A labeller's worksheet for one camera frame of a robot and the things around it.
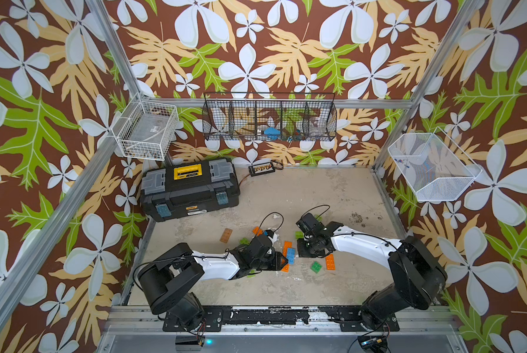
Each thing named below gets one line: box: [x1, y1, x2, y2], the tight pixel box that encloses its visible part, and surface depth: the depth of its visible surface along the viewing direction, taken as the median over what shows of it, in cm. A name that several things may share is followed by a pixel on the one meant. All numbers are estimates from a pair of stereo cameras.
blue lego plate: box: [287, 247, 296, 265], surface depth 89 cm
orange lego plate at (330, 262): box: [325, 253, 337, 271], surface depth 88 cm
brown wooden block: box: [219, 227, 233, 244], surface depth 96 cm
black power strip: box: [248, 161, 276, 178], surface depth 121 cm
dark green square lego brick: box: [309, 261, 323, 275], surface depth 87 cm
